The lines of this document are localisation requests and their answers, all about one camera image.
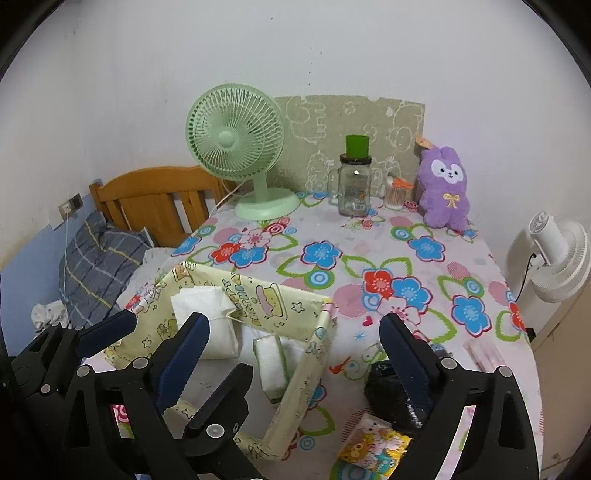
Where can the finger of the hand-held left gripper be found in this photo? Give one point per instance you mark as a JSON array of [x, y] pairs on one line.
[[108, 330], [221, 397]]

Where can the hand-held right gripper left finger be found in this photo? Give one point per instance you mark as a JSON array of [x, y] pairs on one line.
[[184, 355]]

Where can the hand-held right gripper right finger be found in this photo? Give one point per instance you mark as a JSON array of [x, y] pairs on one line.
[[406, 364]]

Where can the black plastic bag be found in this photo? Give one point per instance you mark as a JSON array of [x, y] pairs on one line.
[[388, 397]]

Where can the clear pink plastic packet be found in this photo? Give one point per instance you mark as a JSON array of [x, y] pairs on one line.
[[482, 355]]

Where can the colourful cartoon tissue pack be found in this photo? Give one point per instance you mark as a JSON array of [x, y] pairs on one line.
[[374, 443]]

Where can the yellow cartoon print storage box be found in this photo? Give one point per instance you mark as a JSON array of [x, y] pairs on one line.
[[272, 295]]

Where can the large white tissue pack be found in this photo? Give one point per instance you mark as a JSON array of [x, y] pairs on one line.
[[217, 332]]

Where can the white green-edged tissue pack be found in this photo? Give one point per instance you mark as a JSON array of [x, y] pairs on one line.
[[270, 369]]

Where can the crumpled white cloth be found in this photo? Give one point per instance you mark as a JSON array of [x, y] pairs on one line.
[[46, 314]]

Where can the grey plaid pillow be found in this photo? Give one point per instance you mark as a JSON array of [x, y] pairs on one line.
[[101, 258]]

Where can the white bed sheet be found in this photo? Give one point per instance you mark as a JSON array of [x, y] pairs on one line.
[[159, 261]]

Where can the cotton swab jar orange lid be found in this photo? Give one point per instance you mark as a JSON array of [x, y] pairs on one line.
[[398, 196]]

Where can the purple plush bunny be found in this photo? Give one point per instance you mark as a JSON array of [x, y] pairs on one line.
[[445, 189]]

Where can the glass jar mug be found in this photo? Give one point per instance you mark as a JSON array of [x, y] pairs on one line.
[[354, 189]]

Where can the white standing fan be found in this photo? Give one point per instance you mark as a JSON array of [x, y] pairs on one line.
[[568, 258]]

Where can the green plastic cup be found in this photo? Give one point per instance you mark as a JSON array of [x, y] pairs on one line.
[[358, 145]]

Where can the green desk fan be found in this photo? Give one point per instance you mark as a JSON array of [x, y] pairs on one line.
[[231, 134]]

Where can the green cartoon print board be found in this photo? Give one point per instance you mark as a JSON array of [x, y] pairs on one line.
[[323, 129]]

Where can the wall socket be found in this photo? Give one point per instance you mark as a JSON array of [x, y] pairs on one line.
[[71, 205]]

